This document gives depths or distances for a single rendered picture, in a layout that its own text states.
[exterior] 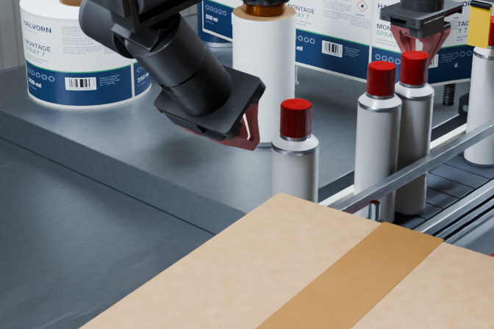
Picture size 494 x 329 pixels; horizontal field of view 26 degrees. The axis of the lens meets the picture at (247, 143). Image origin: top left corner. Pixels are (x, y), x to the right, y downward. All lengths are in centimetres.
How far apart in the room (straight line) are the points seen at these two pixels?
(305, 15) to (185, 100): 72
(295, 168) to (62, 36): 61
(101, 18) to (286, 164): 26
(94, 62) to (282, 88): 31
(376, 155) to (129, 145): 42
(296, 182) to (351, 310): 44
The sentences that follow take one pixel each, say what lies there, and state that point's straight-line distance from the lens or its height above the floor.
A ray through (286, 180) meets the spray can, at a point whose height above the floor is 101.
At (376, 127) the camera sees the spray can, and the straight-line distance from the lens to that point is 125.
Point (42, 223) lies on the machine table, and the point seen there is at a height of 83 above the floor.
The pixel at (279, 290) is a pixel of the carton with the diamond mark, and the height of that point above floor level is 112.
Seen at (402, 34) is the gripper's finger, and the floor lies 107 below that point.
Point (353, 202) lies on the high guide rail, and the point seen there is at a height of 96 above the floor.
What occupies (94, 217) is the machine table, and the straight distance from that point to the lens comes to 145.
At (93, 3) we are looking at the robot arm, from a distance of 102.
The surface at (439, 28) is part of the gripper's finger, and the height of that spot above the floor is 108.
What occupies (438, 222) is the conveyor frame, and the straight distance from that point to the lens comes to 135.
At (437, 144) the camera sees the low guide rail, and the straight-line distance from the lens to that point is 147.
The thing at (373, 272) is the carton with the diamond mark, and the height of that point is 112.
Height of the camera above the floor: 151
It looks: 24 degrees down
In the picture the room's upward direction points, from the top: straight up
